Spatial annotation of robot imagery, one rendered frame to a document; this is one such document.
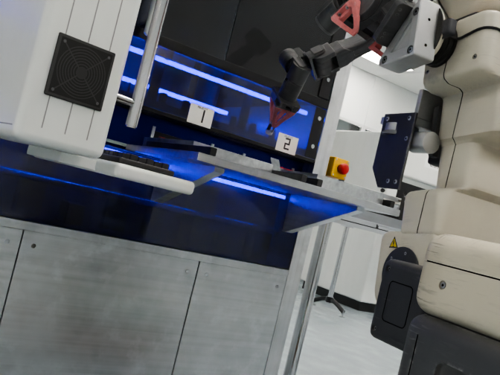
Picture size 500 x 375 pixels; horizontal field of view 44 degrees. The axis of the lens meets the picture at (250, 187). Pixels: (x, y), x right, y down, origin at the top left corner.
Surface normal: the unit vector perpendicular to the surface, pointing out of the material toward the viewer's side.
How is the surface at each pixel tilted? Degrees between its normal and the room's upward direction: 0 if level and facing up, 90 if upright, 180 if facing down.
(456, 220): 82
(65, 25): 90
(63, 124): 90
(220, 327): 90
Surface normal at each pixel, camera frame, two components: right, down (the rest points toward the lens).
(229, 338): 0.53, 0.10
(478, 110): -0.87, -0.23
